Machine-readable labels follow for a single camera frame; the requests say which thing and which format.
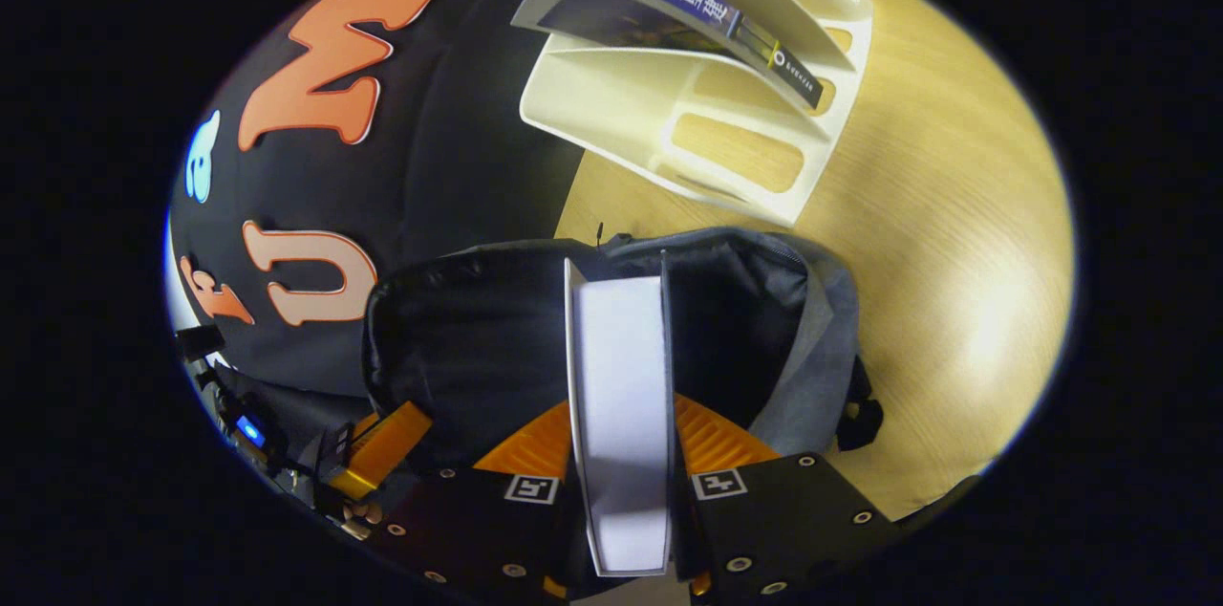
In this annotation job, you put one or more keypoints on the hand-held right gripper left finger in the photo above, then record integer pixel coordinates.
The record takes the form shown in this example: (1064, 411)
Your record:
(478, 530)

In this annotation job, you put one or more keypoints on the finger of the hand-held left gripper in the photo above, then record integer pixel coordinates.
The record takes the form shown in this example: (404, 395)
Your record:
(382, 453)

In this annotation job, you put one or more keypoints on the black backdrop cloth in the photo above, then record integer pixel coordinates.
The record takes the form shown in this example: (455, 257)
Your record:
(430, 157)

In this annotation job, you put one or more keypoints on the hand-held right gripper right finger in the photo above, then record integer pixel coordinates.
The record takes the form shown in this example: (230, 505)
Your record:
(764, 520)

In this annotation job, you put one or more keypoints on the grey schoolbag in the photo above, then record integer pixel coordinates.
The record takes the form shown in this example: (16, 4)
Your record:
(478, 338)

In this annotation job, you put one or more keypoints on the black book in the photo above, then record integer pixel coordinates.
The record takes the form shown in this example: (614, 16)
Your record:
(621, 415)

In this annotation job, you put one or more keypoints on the white bookshelf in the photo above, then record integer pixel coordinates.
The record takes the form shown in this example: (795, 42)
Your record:
(621, 99)

